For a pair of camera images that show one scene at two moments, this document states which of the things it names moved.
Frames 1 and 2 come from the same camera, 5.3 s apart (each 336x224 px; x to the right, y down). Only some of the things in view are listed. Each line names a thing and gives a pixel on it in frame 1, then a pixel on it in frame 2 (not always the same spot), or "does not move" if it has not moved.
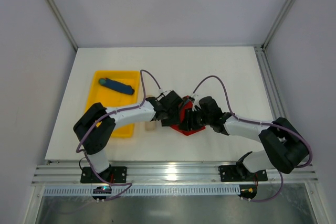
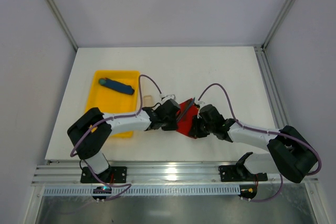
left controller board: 102,189 does not move
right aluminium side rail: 273,94 does not move
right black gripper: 197,115 -> 197,127
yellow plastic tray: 112,98 does not move
